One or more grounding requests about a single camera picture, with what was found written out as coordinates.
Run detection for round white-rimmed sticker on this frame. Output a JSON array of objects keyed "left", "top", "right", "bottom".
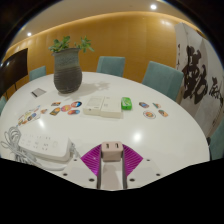
[{"left": 142, "top": 110, "right": 157, "bottom": 120}]

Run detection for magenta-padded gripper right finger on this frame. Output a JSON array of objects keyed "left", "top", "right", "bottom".
[{"left": 121, "top": 143, "right": 163, "bottom": 190}]

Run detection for teal chairs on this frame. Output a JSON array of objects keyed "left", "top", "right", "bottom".
[{"left": 0, "top": 55, "right": 224, "bottom": 162}]

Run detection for white calligraphy folding screen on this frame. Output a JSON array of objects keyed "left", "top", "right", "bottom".
[{"left": 173, "top": 22, "right": 224, "bottom": 138}]

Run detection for white flat box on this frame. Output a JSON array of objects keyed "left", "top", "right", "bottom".
[
  {"left": 82, "top": 96, "right": 106, "bottom": 117},
  {"left": 100, "top": 96, "right": 123, "bottom": 120}
]

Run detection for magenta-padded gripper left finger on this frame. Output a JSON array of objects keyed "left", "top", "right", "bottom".
[{"left": 62, "top": 143, "right": 103, "bottom": 190}]

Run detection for round pink sticker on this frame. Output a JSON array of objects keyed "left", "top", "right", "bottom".
[{"left": 60, "top": 104, "right": 72, "bottom": 113}]

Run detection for small green case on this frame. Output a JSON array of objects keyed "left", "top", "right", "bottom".
[{"left": 120, "top": 96, "right": 133, "bottom": 111}]

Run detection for round red and blue sticker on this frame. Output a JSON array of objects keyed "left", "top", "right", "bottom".
[{"left": 70, "top": 100, "right": 83, "bottom": 109}]

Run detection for white power strip cable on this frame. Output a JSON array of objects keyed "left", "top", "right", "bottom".
[{"left": 0, "top": 124, "right": 82, "bottom": 172}]

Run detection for black television on stand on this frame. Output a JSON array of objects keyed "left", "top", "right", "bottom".
[{"left": 0, "top": 47, "right": 30, "bottom": 100}]

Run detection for small white charger block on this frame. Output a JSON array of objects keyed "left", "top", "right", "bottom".
[{"left": 100, "top": 140, "right": 124, "bottom": 163}]

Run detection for potted plant in grey vase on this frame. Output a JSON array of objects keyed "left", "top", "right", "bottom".
[{"left": 48, "top": 35, "right": 96, "bottom": 95}]

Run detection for dark sticker with orange sunset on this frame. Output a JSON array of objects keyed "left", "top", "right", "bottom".
[{"left": 49, "top": 106, "right": 62, "bottom": 117}]

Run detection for round ceiling lights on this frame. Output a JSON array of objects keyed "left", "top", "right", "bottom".
[{"left": 26, "top": 2, "right": 159, "bottom": 38}]

